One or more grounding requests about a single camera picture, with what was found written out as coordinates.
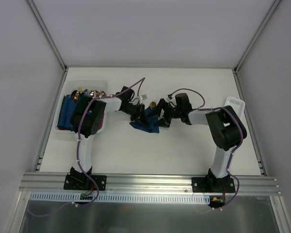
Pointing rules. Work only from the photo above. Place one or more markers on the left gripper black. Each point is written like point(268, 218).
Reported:
point(140, 112)

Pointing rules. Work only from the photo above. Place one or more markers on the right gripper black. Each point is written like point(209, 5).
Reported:
point(165, 112)

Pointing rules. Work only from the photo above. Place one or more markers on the dark blue paper napkin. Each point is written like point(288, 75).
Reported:
point(152, 119)

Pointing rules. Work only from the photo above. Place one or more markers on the gold spoon green handle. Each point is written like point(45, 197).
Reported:
point(152, 105)

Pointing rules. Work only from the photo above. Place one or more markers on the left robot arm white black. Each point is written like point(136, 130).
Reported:
point(83, 162)

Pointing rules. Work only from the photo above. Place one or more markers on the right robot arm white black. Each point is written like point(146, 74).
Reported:
point(227, 131)

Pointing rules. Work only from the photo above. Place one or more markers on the rolled blue napkin bundles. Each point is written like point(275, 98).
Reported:
point(92, 121)

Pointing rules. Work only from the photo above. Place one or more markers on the white plastic bin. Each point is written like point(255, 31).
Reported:
point(87, 83)

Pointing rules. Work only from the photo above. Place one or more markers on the gold spoons in bin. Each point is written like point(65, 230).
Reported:
point(76, 93)

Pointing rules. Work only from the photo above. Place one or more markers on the white perforated cutlery tray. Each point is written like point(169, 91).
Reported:
point(238, 105)

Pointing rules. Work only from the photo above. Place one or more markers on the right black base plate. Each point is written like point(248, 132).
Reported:
point(213, 185)

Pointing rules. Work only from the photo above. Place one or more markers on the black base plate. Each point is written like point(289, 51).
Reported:
point(213, 185)
point(87, 182)

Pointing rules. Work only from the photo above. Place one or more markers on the white slotted cable duct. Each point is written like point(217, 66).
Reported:
point(121, 198)

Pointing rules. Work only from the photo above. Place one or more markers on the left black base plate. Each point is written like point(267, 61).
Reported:
point(87, 182)

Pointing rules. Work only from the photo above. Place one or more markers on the aluminium mounting rail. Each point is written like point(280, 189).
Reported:
point(149, 184)

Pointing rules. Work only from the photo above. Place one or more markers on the left aluminium frame post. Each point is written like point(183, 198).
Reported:
point(43, 27)

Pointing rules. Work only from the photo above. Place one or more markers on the aluminium frame post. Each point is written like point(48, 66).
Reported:
point(269, 14)
point(43, 27)

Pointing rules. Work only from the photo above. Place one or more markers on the right aluminium frame post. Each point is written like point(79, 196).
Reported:
point(269, 14)

